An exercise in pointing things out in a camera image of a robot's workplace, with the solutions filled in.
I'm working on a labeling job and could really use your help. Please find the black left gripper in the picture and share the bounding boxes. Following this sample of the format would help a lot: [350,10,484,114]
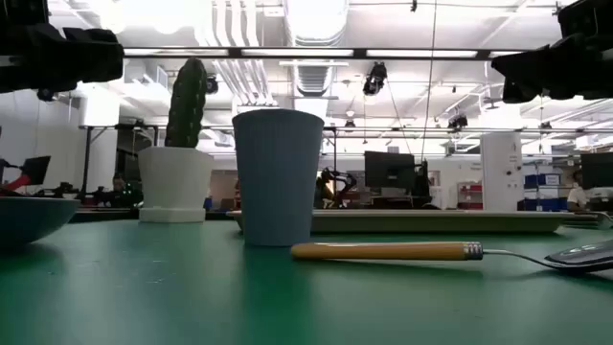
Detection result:
[0,0,125,103]

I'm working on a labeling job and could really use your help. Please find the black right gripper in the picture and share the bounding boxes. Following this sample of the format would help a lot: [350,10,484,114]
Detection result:
[491,0,613,104]

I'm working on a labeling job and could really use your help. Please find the blue round plate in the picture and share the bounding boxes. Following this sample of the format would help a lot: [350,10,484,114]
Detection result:
[0,195,81,248]

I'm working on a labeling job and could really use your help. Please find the blue ribbed cup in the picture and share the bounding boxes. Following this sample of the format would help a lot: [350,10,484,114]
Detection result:
[232,108,326,247]

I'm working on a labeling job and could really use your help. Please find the wooden-handled metal spoon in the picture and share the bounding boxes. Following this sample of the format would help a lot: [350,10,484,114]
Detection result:
[290,239,613,275]

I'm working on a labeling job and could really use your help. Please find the beige rectangular tray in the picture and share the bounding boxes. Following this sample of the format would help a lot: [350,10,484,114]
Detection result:
[227,209,576,235]

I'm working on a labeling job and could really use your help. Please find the white square column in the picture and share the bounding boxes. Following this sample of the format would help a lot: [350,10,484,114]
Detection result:
[480,132,524,212]

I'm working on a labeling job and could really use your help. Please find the green cactus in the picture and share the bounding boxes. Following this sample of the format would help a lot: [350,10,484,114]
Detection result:
[165,57,209,149]

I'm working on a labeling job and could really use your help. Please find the blue storage bins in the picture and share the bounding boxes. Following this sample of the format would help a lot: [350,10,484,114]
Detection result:
[523,172,569,212]

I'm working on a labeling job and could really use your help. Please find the black computer monitor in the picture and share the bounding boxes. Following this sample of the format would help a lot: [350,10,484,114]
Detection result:
[580,151,613,191]
[363,150,416,191]
[21,155,52,186]

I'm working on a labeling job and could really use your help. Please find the person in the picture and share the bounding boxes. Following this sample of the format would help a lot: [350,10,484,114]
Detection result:
[566,170,591,213]
[108,172,129,208]

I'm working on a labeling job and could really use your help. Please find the red storage shelf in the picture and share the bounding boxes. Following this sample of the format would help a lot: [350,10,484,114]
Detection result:
[457,181,484,211]

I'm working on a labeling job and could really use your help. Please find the white hexagonal plant pot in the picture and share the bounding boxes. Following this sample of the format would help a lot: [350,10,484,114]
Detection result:
[137,146,216,224]

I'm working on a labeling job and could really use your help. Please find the green table mat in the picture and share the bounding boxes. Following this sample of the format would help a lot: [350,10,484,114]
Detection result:
[0,218,613,345]

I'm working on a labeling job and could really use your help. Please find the black background workstation frame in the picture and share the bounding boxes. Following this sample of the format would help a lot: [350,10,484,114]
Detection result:
[79,124,160,194]

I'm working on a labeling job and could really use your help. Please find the black aluminium rig frame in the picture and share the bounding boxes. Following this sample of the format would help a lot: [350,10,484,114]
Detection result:
[123,46,528,60]

